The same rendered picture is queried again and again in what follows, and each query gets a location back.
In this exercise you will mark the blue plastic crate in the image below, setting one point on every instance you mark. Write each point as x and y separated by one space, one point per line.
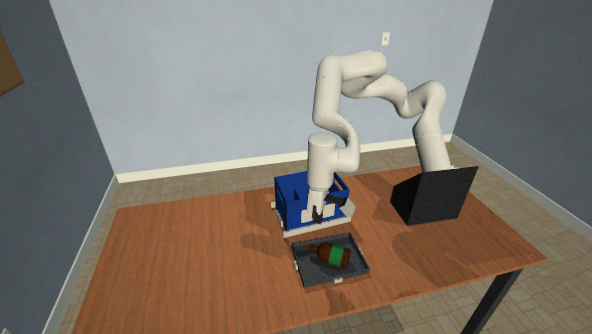
291 195

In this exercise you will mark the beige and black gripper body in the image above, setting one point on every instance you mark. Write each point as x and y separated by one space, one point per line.
316 197

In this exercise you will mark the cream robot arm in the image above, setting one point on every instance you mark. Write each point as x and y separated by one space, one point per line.
335 71

